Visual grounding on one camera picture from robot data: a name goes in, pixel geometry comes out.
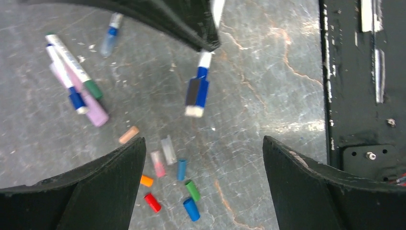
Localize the white marker dark-blue cap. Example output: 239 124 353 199
46 44 88 115

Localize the clear gel pen cap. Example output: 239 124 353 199
161 135 177 165

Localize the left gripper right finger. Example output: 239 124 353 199
262 136 406 230

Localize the light-blue pen cap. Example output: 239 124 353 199
177 159 187 181

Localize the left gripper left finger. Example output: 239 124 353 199
0 138 147 230

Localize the white marker blue eraser cap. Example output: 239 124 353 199
184 0 225 118

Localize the red marker cap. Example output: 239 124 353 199
144 193 162 213

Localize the orange pen cap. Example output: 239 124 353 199
140 175 154 187

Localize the pink highlighter cap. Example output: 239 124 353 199
150 151 166 178

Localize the lilac highlighter pen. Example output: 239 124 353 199
65 64 109 127

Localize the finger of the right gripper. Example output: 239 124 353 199
19 0 222 53

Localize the white marker green cap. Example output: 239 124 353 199
45 34 103 100

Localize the peach pen cap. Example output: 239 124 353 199
119 126 139 144

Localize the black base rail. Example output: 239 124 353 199
319 0 406 184

